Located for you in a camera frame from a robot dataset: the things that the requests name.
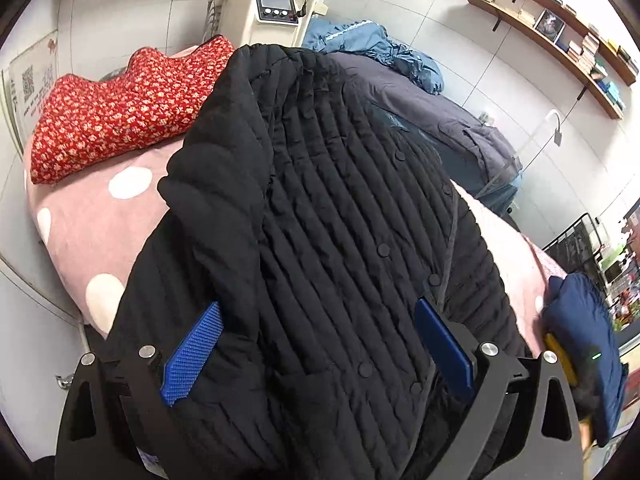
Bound black quilted jacket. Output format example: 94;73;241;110
106;46;529;479

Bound yellow satin cloth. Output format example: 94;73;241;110
543;331;597;461

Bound navy blue folded garment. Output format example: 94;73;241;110
541;273;628;446

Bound red floral garment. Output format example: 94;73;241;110
29;36;234;184

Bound light blue crumpled sheet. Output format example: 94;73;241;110
303;18;445;94

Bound white machine with screen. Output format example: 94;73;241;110
203;0;314;48

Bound black wire rack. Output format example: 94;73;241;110
542;212;606;290

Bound wooden wall shelves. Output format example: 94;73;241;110
466;0;639;120

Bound wall poster with text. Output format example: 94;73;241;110
2;29;58;155

